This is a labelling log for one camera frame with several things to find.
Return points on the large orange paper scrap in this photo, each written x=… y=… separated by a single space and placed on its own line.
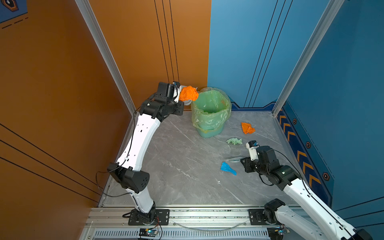
x=188 y=93

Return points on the small orange paper scrap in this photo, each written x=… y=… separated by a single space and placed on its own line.
x=247 y=128

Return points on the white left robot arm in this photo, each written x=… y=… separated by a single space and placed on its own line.
x=128 y=170

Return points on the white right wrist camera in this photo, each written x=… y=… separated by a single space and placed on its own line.
x=252 y=148

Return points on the right green circuit board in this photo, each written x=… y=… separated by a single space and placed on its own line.
x=277 y=233

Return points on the bright blue paper scrap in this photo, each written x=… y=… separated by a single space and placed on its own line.
x=227 y=168

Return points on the aluminium front rail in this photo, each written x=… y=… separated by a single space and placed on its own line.
x=199 y=218

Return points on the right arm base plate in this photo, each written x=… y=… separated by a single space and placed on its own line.
x=262 y=217

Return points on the grey-green hand brush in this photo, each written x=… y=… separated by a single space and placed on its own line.
x=234 y=160

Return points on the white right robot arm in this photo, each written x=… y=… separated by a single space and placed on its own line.
x=325 y=223

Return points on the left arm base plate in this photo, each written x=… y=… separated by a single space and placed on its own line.
x=155 y=216

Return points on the mint green paper scrap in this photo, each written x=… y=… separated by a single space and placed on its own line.
x=234 y=141

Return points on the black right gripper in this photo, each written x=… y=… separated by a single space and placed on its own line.
x=247 y=161

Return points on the green circuit board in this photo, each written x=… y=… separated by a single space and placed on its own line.
x=277 y=233
x=148 y=233

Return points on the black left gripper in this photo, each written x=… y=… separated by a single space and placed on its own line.
x=179 y=106

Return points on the green trash bin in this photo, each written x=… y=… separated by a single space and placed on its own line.
x=208 y=129

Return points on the left green circuit board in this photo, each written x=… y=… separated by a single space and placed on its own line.
x=148 y=233

